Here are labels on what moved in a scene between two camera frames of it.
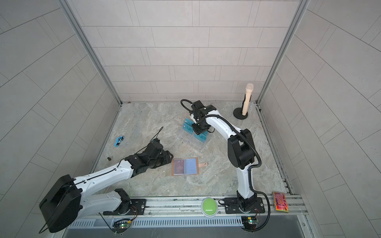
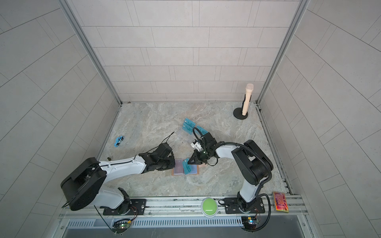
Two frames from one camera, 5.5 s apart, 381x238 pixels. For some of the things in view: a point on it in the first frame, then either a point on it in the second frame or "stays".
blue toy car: [118, 141] stays
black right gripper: [198, 131] -> [195, 155]
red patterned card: [281, 204] stays
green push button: [209, 207] stays
